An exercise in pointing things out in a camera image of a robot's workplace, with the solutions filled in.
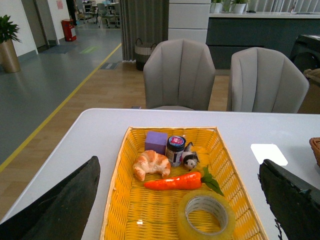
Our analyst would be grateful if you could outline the purple foam block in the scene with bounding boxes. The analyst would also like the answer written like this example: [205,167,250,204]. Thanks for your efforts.
[144,131,168,155]

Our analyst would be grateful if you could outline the right grey upholstered chair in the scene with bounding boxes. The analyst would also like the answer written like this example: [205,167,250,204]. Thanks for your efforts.
[226,47,310,114]

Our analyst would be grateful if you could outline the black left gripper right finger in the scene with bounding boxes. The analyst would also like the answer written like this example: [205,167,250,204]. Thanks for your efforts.
[258,159,320,240]

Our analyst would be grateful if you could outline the red cabinet box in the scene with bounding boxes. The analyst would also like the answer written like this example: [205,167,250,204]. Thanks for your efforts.
[61,19,77,42]

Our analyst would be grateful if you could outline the potted plant gold pot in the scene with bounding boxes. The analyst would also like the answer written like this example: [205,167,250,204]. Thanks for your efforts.
[0,14,21,73]

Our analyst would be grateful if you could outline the small dark jar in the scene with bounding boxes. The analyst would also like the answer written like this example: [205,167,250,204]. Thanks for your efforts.
[165,135,186,167]

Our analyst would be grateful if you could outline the grey upholstered chair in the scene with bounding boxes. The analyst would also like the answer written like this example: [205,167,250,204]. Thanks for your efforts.
[143,38,216,111]
[226,47,310,114]

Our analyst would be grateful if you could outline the dark grey counter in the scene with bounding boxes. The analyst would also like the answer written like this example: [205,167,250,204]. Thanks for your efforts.
[206,12,320,70]

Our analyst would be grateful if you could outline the yellow woven basket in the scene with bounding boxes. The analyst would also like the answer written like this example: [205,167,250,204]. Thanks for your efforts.
[100,127,268,240]

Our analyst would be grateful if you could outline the beige sofa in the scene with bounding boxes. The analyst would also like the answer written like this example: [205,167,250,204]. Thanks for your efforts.
[303,68,320,87]

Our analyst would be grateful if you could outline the grey white storage basket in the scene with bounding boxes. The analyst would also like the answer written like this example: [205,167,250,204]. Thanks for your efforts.
[134,38,157,71]

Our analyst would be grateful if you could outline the white potted plant left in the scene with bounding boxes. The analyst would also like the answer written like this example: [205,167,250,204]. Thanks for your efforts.
[210,0,224,13]

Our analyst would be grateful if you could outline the white drawer cabinet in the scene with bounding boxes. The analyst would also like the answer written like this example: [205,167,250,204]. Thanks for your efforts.
[168,0,211,44]

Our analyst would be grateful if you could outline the yellow clear tape roll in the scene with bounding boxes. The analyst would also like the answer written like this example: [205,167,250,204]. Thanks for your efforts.
[176,190,236,240]

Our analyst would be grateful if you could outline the white potted plant right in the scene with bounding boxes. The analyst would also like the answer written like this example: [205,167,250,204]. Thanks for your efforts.
[230,0,248,14]

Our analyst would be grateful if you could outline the white potted plant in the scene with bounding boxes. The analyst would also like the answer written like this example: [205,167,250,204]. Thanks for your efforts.
[210,0,224,13]
[230,0,248,14]

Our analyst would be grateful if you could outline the brown wicker basket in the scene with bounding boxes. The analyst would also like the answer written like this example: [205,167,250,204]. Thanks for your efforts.
[309,137,320,167]

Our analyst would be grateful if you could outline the orange toy carrot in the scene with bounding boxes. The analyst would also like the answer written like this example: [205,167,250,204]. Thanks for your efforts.
[144,165,224,196]

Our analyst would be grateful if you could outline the toy croissant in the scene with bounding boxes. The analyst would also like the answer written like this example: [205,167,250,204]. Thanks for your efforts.
[132,150,171,181]

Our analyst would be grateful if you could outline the grey curtain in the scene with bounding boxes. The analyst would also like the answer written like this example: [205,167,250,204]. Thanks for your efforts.
[119,0,169,61]

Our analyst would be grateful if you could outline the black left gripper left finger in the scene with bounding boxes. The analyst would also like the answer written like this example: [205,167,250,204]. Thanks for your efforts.
[0,156,101,240]

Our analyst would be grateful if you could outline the left grey upholstered chair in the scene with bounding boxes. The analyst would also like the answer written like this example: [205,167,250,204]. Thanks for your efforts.
[143,38,216,111]

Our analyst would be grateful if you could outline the small panda toy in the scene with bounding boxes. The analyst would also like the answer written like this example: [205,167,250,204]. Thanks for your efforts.
[181,142,199,171]

